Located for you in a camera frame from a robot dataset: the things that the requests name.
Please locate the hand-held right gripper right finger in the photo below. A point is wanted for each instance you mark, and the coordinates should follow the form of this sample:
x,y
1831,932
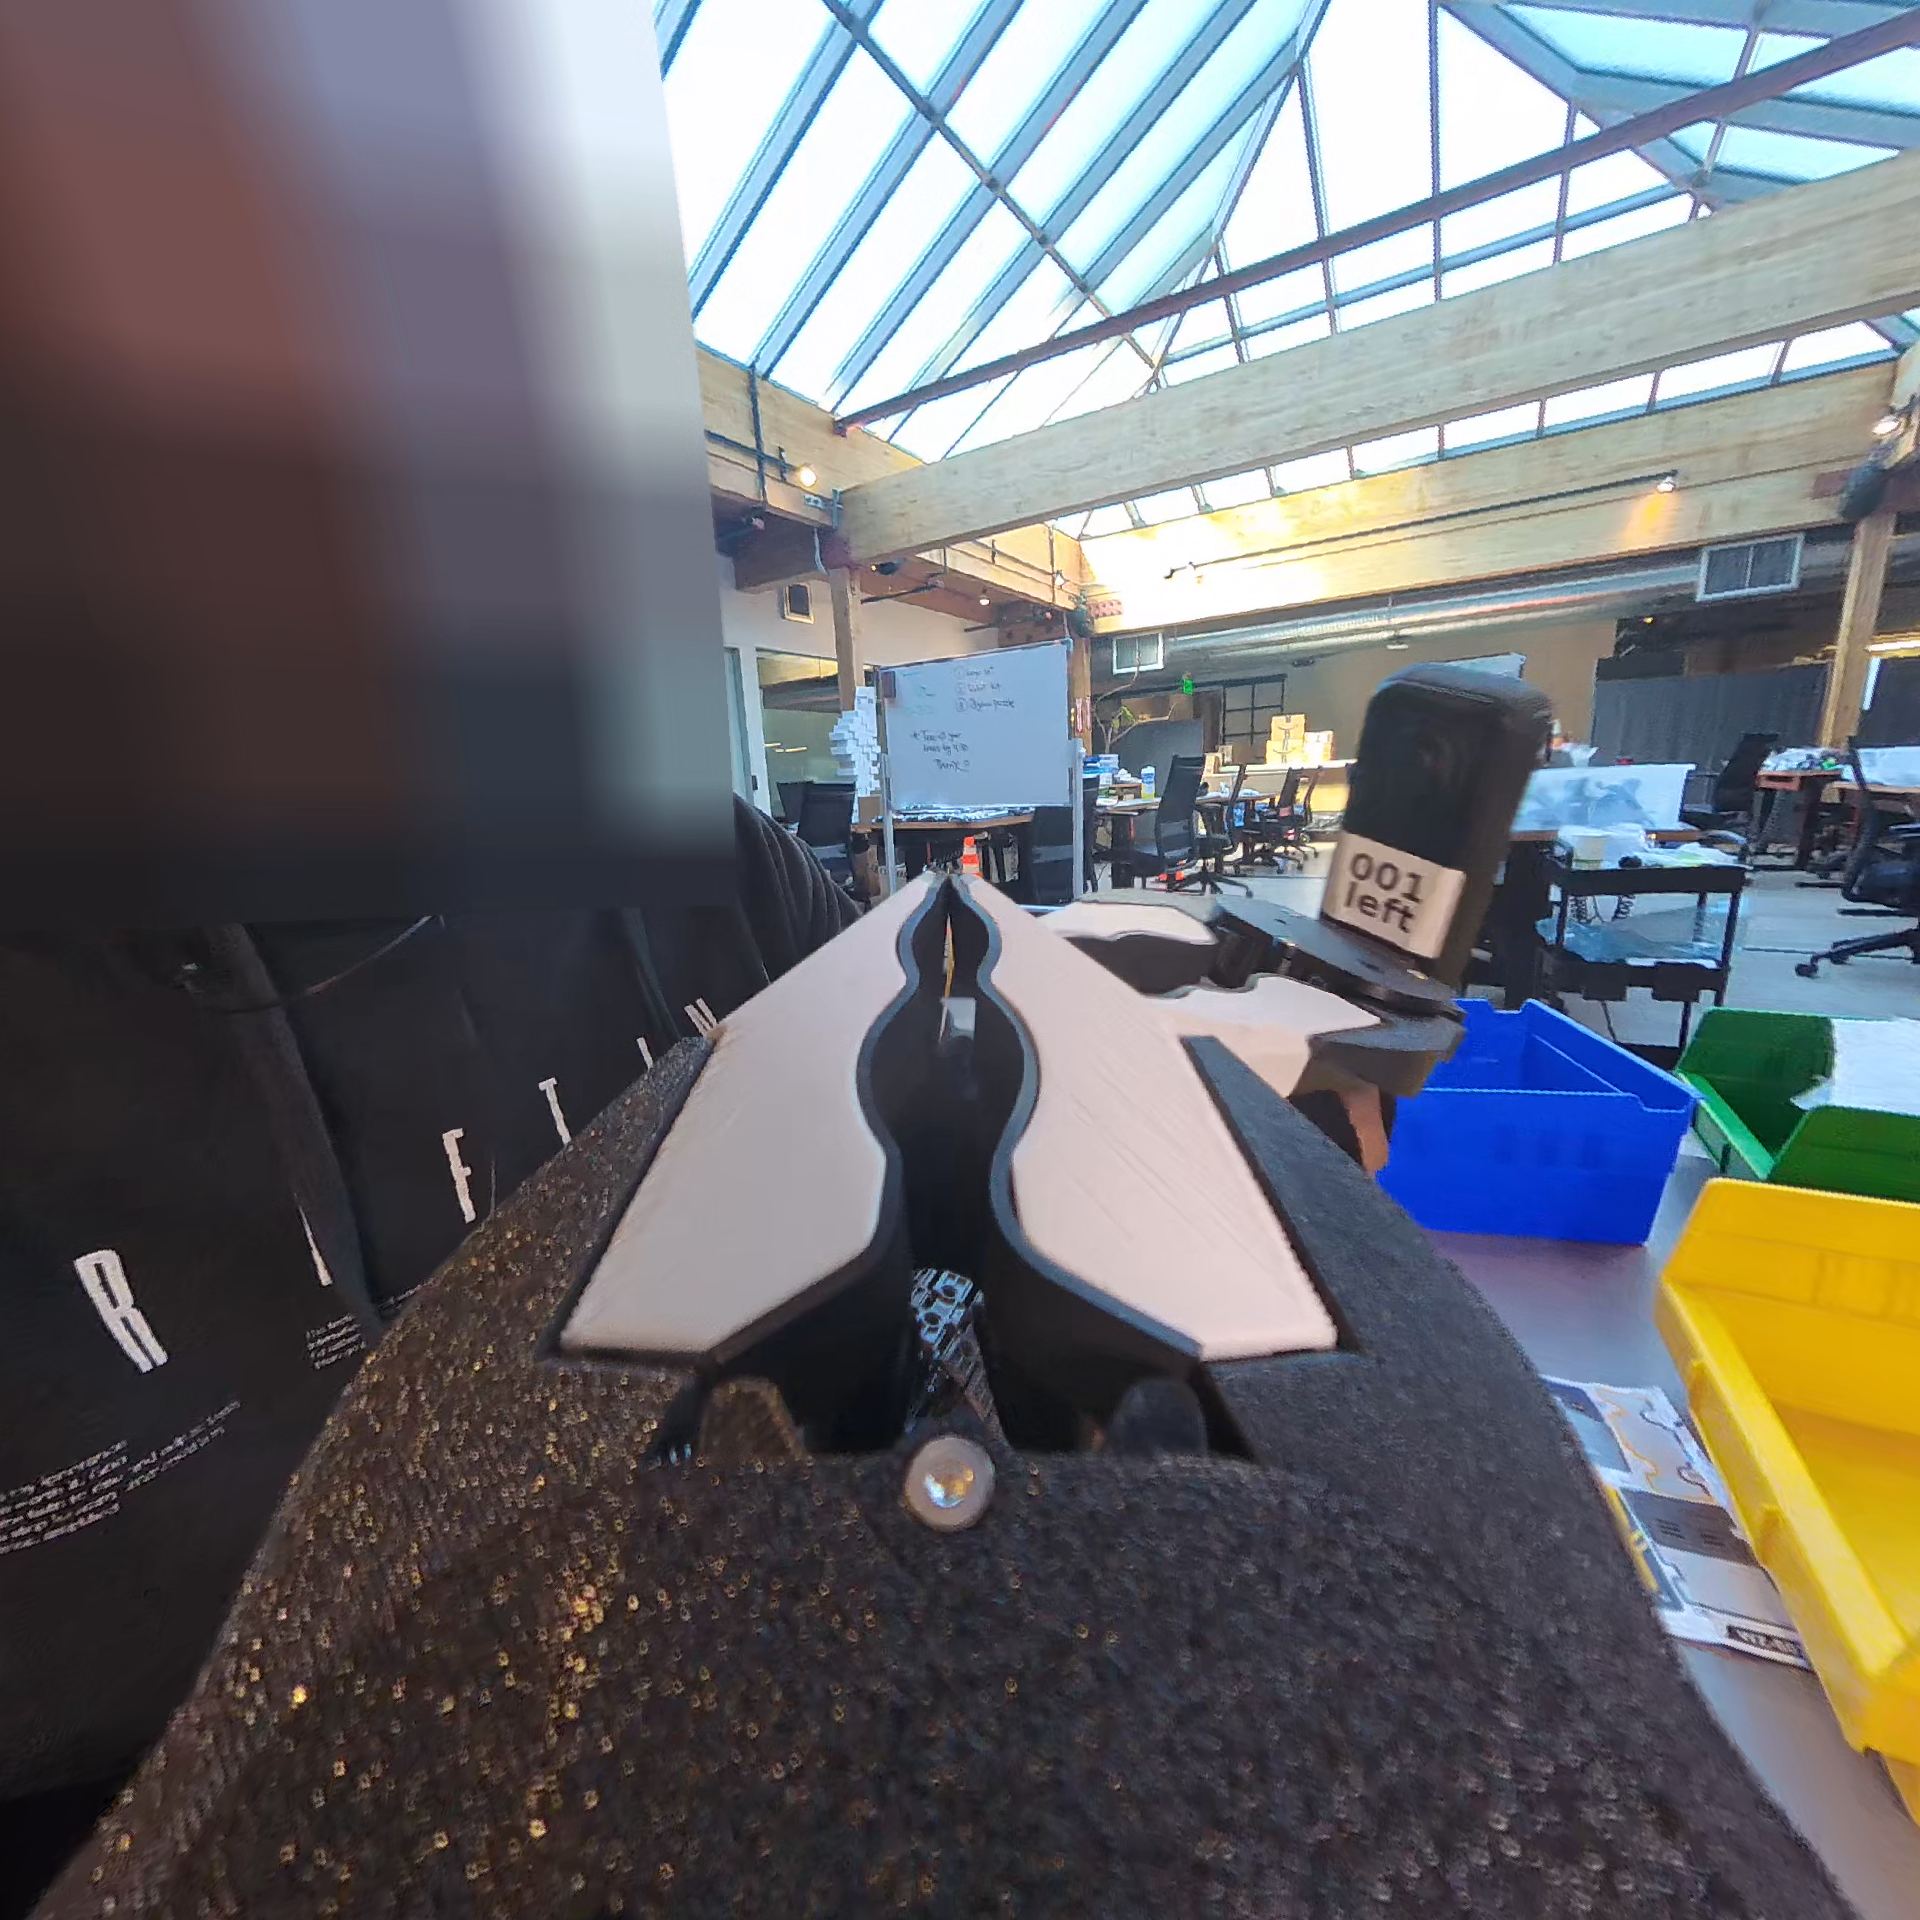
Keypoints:
x,y
1154,1185

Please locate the white sticker sheet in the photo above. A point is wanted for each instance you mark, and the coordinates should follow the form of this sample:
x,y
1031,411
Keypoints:
x,y
1709,1576

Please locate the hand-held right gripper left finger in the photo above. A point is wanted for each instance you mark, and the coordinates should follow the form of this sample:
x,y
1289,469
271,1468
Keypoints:
x,y
735,1185

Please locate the black utility cart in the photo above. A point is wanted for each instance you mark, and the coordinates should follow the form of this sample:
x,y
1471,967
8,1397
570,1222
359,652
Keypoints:
x,y
1651,945

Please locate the green plastic bin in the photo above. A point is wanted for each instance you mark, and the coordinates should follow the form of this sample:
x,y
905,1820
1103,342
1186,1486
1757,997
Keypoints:
x,y
1739,1067

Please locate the blue plastic bin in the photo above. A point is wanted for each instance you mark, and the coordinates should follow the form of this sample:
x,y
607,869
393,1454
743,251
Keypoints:
x,y
1529,1155

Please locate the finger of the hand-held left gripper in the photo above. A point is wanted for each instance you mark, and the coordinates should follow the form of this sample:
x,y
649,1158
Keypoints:
x,y
1275,1014
1148,937

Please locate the yellow grey toy tracked vehicle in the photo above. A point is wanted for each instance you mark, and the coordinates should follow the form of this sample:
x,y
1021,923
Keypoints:
x,y
945,1335

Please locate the clear bubble wrap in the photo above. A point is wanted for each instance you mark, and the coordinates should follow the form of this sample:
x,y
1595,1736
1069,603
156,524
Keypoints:
x,y
1868,1067

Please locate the yellow plastic bin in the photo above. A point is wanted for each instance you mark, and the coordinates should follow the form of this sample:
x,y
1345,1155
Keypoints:
x,y
1799,1424

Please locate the black printed hoodie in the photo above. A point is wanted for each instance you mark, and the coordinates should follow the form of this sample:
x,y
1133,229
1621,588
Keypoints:
x,y
180,1200

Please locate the rolling whiteboard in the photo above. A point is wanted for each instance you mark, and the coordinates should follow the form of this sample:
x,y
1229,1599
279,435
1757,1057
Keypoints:
x,y
973,727

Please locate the black office chair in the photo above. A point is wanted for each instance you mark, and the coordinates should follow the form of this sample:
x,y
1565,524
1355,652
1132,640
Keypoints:
x,y
1170,820
1875,869

